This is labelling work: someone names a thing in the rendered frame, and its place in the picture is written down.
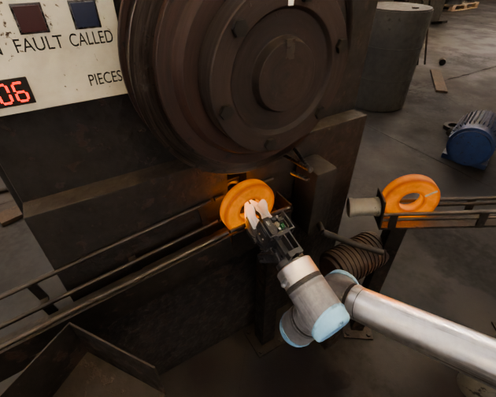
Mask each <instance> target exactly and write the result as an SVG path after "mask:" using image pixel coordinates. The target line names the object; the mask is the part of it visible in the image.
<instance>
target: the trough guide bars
mask: <svg viewBox="0 0 496 397"><path fill-rule="evenodd" d="M492 199H496V195H490V196H467V197H444V198H440V200H439V201H440V202H439V204H438V205H437V206H465V207H464V210H450V211H423V212H396V213H384V215H383V216H384V218H383V221H389V222H388V226H387V230H395V227H396V224H397V221H440V220H471V219H477V221H476V224H475V228H483V226H484V225H485V223H486V221H487V219H496V214H493V215H489V214H490V213H496V210H472V209H473V206H478V205H496V201H478V202H477V201H476V200H492ZM416 200H417V198H401V200H400V202H415V201H416ZM444 201H467V202H444ZM458 214H479V215H464V216H436V217H400V216H429V215H458Z"/></svg>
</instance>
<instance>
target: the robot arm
mask: <svg viewBox="0 0 496 397"><path fill-rule="evenodd" d="M244 213H245V222H246V231H247V234H248V236H249V237H250V238H251V239H252V240H253V242H254V244H255V243H256V244H257V245H258V246H259V247H260V250H262V251H261V253H260V254H257V257H258V260H259V262H260V263H265V264H266V263H279V264H278V265H277V266H276V268H277V270H278V271H279V272H278V275H277V277H278V279H279V281H280V283H281V287H282V288H284V289H285V290H286V292H287V294H288V296H289V297H290V299H291V301H292V302H293V304H294V305H293V306H292V307H291V308H290V309H289V310H288V311H287V312H285V313H284V314H283V316H282V318H281V320H280V323H279V330H280V332H281V335H282V337H283V338H284V339H285V341H286V342H287V343H289V344H290V345H291V346H293V347H305V346H307V345H309V344H310V343H311V342H312V341H314V340H316V341H317V342H319V343H320V342H322V341H324V340H326V339H327V338H329V337H330V336H332V335H334V334H335V333H336V332H337V331H338V330H340V329H341V328H342V327H344V326H345V325H346V324H347V323H348V322H349V321H350V319H352V320H354V321H356V322H358V323H360V324H362V325H364V326H367V327H369V328H371V329H373V330H375V331H377V332H379V333H381V334H383V335H385V336H387V337H389V338H391V339H393V340H395V341H397V342H399V343H401V344H404V345H406V346H407V347H410V348H412V349H414V350H415V351H418V352H420V353H421V354H424V355H426V356H428V357H429V358H432V359H434V360H436V361H437V362H441V363H442V364H444V365H447V366H449V367H450V368H452V369H455V370H456V371H458V372H460V373H463V374H464V375H466V376H468V377H471V378H472V379H474V380H477V381H479V382H481V383H483V384H485V385H487V386H489V387H491V388H493V389H495V390H496V339H495V338H494V337H491V336H488V335H485V334H483V333H481V332H477V331H476V330H473V329H470V328H467V327H465V326H463V325H459V324H457V323H455V322H452V321H449V320H447V319H445V318H442V317H439V316H437V315H434V314H431V313H428V312H427V311H424V310H421V309H418V308H416V307H414V306H410V305H408V304H406V303H403V302H400V301H398V300H396V299H393V298H390V297H388V296H385V295H382V294H380V293H378V292H375V291H372V290H369V289H367V288H364V287H362V286H361V285H360V284H359V283H358V282H357V280H356V278H355V277H354V276H353V275H351V274H350V273H348V272H347V271H344V270H341V269H336V270H333V271H331V272H330V273H329V274H327V275H326V276H325V277H323V275H322V274H321V273H320V270H319V269H318V268H317V267H316V265H315V263H314V262H313V260H312V259H311V257H310V256H308V255H304V254H303V253H302V252H303V249H302V248H301V247H300V245H299V244H298V242H297V240H296V239H295V238H294V236H293V235H292V232H293V231H294V228H295V227H294V225H293V224H292V222H291V221H290V219H289V218H288V216H287V215H286V214H285V213H284V211H282V213H281V214H280V217H279V215H275V216H272V215H271V214H270V213H269V211H268V204H267V202H266V201H265V200H264V199H262V200H261V201H260V202H259V203H257V202H255V201H254V200H252V199H251V200H250V201H248V202H246V203H245V205H244ZM255 214H256V215H258V216H259V218H260V220H259V219H257V218H256V215H255ZM284 217H286V219H288V221H289V222H290V226H289V225H288V223H287V222H286V221H285V220H284ZM283 221H284V222H285V224H286V225H287V227H286V226H285V224H284V223H283Z"/></svg>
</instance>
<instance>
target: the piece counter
mask: <svg viewBox="0 0 496 397"><path fill-rule="evenodd" d="M3 86H4V85H3V84H0V87H3ZM4 87H5V89H6V91H7V93H9V89H8V87H7V86H4ZM20 93H24V91H17V94H15V95H16V97H17V101H21V102H27V101H28V100H29V98H30V97H29V95H28V93H27V92H25V94H26V96H27V98H28V99H24V100H20V99H19V97H18V94H20ZM9 97H10V99H11V102H6V103H4V102H3V101H2V98H1V96H0V102H1V103H4V104H5V105H9V104H12V102H14V101H13V97H12V95H9Z"/></svg>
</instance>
